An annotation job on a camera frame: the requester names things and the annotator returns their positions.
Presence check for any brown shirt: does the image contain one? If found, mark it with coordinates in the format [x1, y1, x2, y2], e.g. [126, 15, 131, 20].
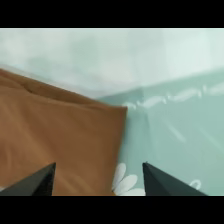
[0, 68, 129, 197]

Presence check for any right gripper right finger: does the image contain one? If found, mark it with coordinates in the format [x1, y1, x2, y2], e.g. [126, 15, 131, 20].
[142, 161, 208, 197]

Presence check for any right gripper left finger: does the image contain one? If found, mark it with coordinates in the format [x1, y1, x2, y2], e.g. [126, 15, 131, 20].
[0, 162, 57, 197]

